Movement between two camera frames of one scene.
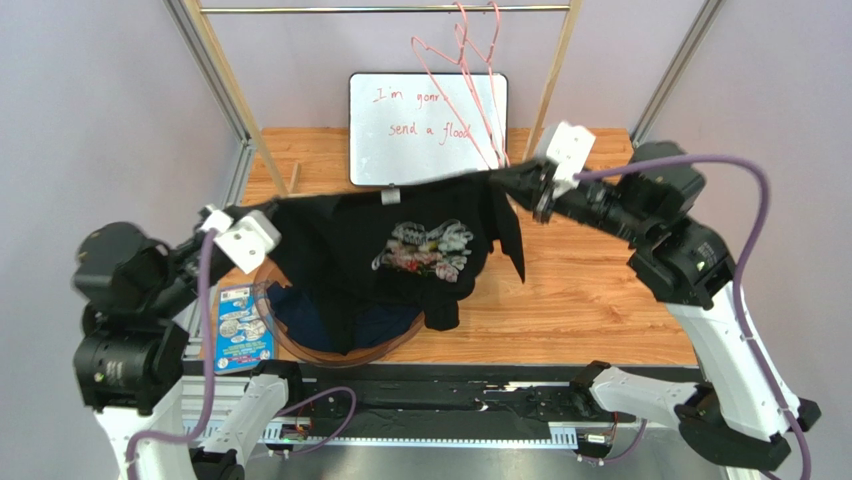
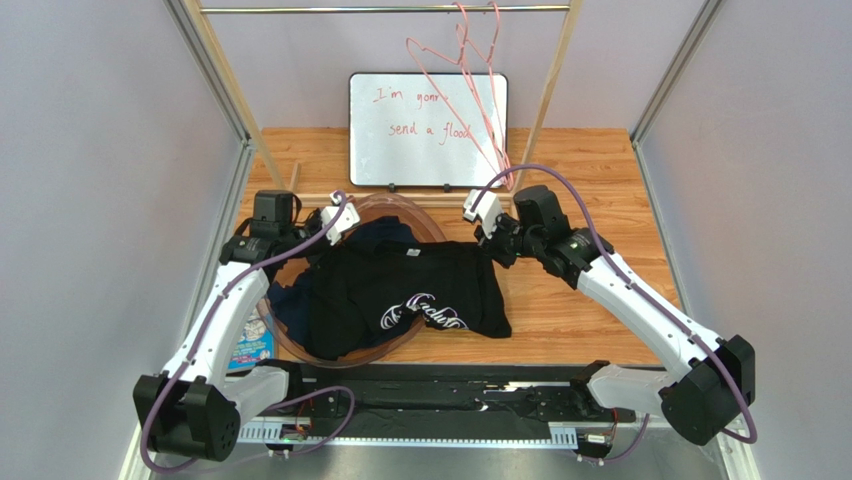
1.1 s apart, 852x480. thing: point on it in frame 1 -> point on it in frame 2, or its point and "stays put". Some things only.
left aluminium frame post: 209,69 stays put
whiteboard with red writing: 406,126 stays put
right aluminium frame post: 641,131 stays put
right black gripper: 542,199 -> 500,242
